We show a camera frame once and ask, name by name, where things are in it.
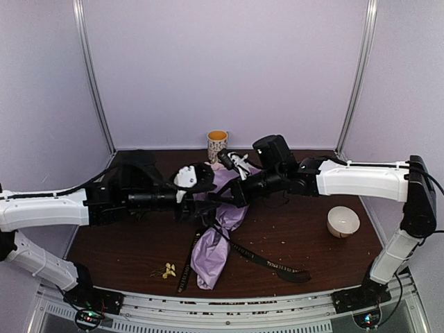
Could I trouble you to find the aluminium frame post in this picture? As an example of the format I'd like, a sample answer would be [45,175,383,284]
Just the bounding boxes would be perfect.
[72,0,116,154]
[335,0,379,157]

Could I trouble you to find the floral ceramic mug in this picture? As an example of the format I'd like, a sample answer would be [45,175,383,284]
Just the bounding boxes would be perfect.
[207,130,228,163]

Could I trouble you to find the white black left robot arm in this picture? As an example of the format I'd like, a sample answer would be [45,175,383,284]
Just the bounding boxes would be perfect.
[1,150,214,308]

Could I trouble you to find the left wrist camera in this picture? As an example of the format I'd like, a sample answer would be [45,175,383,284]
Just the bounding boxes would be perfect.
[173,162,214,203]

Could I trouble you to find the right aluminium frame post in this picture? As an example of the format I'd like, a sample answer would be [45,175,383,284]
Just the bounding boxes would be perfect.
[335,0,379,157]

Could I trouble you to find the front aluminium rail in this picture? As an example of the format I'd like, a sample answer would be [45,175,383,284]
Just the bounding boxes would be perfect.
[25,273,432,332]

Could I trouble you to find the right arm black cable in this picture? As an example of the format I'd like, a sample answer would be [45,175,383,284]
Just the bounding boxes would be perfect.
[412,166,444,195]

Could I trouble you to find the fallen yellow flower sprig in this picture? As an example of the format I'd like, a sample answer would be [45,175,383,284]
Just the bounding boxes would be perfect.
[150,262,176,279]

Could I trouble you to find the white round bowl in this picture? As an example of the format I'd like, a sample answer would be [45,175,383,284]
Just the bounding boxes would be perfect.
[327,206,361,239]

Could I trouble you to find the left aluminium frame post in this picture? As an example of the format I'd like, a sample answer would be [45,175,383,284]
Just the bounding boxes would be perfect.
[72,0,116,154]

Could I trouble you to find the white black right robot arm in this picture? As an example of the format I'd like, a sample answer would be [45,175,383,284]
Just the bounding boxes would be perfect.
[209,135,441,307]

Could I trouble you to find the black printed ribbon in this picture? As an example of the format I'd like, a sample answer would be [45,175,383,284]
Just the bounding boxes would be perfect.
[176,200,311,293]

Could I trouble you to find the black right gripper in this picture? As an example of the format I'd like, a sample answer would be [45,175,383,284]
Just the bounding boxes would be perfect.
[214,166,284,209]

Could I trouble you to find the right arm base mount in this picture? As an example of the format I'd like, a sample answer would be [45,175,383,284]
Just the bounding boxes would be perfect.
[332,287,392,330]

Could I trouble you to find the pink rose stem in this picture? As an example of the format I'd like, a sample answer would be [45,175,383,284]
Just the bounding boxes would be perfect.
[205,162,225,171]

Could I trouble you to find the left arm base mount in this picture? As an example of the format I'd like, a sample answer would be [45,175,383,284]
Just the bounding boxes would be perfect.
[62,289,124,332]

